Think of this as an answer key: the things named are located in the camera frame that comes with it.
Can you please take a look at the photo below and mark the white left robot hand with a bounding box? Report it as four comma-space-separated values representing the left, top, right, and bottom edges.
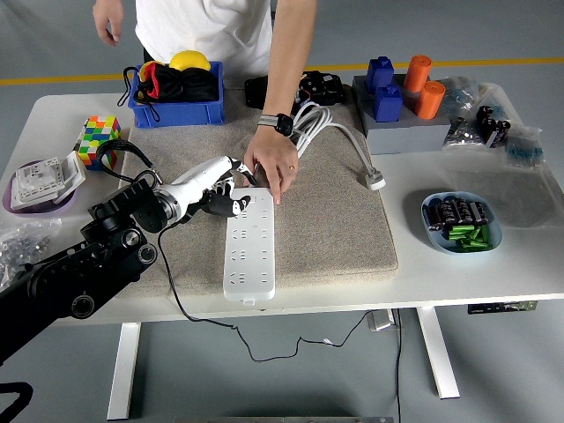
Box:
169, 154, 257, 221

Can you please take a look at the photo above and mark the person's right hand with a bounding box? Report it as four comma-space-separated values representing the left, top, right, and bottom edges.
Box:
93, 0, 123, 48

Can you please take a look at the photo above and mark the person's left hand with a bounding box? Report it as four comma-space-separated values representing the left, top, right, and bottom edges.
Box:
242, 125, 300, 206

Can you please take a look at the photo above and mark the black plug adapter with cord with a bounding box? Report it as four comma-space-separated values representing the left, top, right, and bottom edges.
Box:
157, 206, 367, 363

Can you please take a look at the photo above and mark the white power strip with cord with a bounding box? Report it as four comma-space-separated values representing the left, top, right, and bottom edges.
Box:
223, 101, 388, 306

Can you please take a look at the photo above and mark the black wristwatch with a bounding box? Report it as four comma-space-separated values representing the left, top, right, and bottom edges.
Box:
256, 113, 295, 137

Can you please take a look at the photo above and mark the blue plastic bin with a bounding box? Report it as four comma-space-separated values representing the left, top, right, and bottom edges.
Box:
127, 60, 226, 130

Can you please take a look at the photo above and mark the grey-brown mat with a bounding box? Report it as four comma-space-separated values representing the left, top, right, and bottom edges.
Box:
101, 87, 399, 300

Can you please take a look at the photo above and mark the yellow ball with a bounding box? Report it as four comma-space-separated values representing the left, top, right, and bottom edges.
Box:
169, 50, 212, 72

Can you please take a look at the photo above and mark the person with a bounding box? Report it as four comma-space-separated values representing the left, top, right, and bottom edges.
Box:
134, 0, 277, 83

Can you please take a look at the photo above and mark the multicoloured puzzle cube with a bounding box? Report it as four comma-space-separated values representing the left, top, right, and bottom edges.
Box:
74, 115, 122, 172

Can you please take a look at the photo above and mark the blue peg block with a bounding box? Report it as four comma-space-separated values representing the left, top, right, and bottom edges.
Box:
373, 83, 404, 123
365, 56, 395, 94

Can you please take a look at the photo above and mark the grey block base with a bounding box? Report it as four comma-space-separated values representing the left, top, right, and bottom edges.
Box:
352, 73, 453, 155

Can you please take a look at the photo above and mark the orange cylinder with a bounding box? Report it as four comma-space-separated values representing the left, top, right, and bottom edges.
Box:
403, 55, 433, 93
413, 80, 447, 121

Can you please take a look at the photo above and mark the clear bag of small nuts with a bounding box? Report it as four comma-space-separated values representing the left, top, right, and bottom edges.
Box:
0, 218, 63, 290

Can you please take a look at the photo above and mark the light blue dish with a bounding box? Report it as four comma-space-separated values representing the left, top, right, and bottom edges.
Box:
420, 190, 504, 256

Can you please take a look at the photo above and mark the clear bag of metal screws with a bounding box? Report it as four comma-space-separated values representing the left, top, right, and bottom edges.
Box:
442, 115, 485, 152

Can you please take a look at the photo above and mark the clear bag of blue parts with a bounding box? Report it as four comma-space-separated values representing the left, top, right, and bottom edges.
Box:
440, 75, 481, 119
501, 125, 545, 172

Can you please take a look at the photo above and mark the white table leg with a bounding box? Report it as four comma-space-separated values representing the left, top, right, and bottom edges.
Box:
416, 307, 462, 400
107, 323, 142, 420

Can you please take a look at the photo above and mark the bag of black capacitors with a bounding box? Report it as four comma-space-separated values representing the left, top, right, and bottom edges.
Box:
474, 104, 513, 150

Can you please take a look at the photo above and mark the large empty clear bag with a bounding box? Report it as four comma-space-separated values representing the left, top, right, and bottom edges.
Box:
447, 83, 564, 230

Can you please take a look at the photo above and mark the black table control panel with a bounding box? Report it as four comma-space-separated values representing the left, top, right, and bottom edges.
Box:
467, 301, 538, 315

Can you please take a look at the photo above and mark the black robot body part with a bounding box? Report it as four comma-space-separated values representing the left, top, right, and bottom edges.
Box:
0, 382, 34, 423

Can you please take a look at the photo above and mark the black device with coloured wires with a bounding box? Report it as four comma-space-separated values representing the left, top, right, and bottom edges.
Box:
244, 70, 347, 111

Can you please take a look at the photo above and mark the black drawstring bag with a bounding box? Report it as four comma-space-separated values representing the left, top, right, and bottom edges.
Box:
116, 61, 220, 123

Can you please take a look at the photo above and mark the grey metal bracket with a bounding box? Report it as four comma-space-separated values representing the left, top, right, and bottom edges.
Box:
367, 309, 397, 331

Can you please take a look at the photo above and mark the thin black hanging cable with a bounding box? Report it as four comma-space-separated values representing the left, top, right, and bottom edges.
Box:
395, 308, 403, 423

